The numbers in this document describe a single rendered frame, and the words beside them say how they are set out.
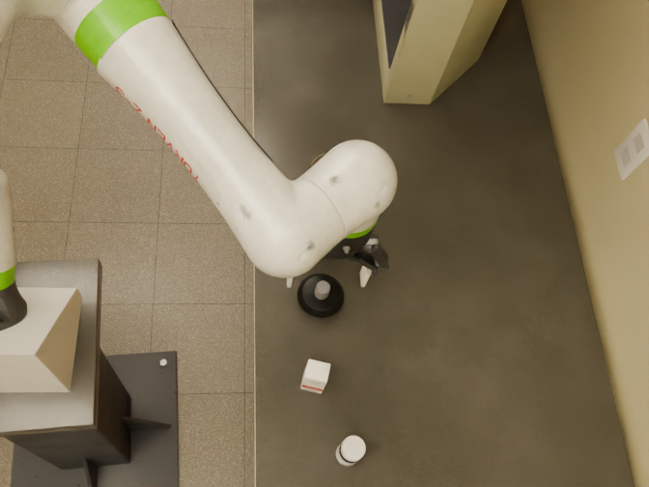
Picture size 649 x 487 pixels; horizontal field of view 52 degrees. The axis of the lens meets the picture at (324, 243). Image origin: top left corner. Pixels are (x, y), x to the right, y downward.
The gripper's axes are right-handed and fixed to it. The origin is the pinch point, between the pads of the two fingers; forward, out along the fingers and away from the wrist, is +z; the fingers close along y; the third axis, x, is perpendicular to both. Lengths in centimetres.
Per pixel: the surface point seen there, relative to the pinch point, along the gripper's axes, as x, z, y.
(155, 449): 14, 104, 41
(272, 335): 7.3, 11.4, 9.3
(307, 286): -1.4, 7.9, 2.6
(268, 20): -72, 12, 9
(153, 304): -34, 105, 44
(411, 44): -48, -8, -19
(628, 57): -40, -16, -60
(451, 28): -48, -13, -26
